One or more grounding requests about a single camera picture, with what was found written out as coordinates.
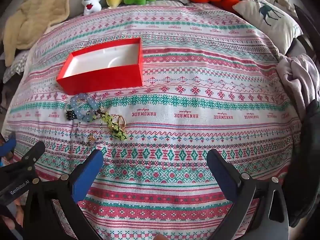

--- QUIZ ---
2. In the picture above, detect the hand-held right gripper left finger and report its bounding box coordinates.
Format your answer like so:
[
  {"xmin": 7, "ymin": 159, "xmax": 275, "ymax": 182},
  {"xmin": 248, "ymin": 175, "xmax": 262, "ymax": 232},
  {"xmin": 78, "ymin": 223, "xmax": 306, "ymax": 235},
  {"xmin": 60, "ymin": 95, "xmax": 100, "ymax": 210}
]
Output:
[{"xmin": 24, "ymin": 149, "xmax": 104, "ymax": 240}]

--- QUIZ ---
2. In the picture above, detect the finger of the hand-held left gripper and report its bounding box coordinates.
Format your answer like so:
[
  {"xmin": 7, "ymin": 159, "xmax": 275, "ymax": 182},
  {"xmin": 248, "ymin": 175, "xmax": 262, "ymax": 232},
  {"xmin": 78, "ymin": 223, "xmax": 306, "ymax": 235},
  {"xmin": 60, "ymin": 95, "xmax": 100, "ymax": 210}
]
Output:
[
  {"xmin": 0, "ymin": 131, "xmax": 17, "ymax": 167},
  {"xmin": 0, "ymin": 141, "xmax": 46, "ymax": 205}
]

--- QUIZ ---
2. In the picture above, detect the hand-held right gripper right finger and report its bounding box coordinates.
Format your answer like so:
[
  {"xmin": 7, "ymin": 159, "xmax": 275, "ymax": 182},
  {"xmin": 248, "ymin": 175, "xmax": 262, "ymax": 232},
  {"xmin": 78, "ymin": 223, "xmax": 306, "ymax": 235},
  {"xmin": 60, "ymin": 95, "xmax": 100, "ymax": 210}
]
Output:
[{"xmin": 206, "ymin": 149, "xmax": 289, "ymax": 240}]

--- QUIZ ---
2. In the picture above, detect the thin beaded strand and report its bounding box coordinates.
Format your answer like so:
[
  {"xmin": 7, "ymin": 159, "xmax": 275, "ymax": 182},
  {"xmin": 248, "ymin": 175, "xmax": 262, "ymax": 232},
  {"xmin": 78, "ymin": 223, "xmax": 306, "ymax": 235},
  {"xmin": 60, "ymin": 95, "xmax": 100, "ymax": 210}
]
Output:
[{"xmin": 75, "ymin": 120, "xmax": 105, "ymax": 147}]

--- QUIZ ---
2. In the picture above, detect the green bead bracelet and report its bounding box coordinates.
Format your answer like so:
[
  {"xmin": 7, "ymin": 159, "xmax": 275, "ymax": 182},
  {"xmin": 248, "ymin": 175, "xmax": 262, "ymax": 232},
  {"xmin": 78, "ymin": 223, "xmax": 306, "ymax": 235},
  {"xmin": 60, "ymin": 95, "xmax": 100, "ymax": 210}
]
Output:
[{"xmin": 100, "ymin": 112, "xmax": 129, "ymax": 140}]

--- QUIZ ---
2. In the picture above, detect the gold ring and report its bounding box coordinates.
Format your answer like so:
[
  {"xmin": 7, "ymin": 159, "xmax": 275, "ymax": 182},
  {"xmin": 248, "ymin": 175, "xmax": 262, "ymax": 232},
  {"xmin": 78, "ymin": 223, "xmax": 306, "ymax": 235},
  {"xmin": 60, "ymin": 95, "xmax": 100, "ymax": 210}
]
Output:
[{"xmin": 112, "ymin": 115, "xmax": 127, "ymax": 128}]

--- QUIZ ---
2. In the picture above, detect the blue bead bracelet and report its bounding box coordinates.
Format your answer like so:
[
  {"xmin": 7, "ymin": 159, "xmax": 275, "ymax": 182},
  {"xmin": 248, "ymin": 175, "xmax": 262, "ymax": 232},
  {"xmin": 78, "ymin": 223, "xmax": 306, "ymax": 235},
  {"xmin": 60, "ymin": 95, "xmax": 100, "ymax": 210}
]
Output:
[{"xmin": 69, "ymin": 93, "xmax": 100, "ymax": 123}]

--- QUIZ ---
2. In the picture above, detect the red cardboard box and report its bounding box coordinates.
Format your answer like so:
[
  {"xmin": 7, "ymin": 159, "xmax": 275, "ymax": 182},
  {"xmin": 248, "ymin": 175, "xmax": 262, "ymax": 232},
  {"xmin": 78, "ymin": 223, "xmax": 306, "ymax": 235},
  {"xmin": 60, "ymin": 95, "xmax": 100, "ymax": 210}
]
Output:
[{"xmin": 56, "ymin": 37, "xmax": 143, "ymax": 96}]

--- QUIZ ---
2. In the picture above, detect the dark cloth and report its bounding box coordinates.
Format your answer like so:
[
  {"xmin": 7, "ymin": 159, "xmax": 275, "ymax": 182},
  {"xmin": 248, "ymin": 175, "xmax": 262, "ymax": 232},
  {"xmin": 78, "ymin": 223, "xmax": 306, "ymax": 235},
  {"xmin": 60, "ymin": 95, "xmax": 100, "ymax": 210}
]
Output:
[{"xmin": 282, "ymin": 100, "xmax": 320, "ymax": 228}]

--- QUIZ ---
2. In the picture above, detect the patterned red green bedspread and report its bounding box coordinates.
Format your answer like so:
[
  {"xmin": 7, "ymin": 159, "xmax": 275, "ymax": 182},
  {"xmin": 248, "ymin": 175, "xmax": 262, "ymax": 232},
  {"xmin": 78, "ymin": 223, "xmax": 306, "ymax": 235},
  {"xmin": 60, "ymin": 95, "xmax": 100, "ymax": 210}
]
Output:
[{"xmin": 5, "ymin": 1, "xmax": 304, "ymax": 240}]

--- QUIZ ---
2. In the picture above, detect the lavender cloth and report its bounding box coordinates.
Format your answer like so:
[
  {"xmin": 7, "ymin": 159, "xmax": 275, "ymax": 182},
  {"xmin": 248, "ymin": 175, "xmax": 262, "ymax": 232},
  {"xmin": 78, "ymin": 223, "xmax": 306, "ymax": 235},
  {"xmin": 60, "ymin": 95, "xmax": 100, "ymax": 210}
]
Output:
[{"xmin": 276, "ymin": 54, "xmax": 320, "ymax": 120}]

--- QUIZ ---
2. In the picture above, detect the beige quilted blanket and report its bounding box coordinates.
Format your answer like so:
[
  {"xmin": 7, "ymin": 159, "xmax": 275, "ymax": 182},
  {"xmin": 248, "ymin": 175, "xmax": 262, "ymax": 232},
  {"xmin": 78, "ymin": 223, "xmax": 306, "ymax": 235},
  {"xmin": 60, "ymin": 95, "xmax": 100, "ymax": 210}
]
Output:
[{"xmin": 2, "ymin": 0, "xmax": 80, "ymax": 67}]

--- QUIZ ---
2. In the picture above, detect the white deer print pillow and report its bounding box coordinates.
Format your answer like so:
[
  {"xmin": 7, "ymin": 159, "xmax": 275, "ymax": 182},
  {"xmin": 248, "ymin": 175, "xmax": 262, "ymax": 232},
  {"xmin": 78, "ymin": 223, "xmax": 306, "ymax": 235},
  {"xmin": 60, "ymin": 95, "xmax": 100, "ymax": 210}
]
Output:
[{"xmin": 232, "ymin": 0, "xmax": 303, "ymax": 55}]

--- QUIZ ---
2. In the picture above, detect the white bunny plush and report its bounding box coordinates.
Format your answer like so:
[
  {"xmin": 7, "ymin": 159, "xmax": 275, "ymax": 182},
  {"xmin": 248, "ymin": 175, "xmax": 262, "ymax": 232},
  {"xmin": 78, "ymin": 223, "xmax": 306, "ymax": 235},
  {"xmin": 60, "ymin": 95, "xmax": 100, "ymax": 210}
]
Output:
[{"xmin": 82, "ymin": 0, "xmax": 102, "ymax": 15}]

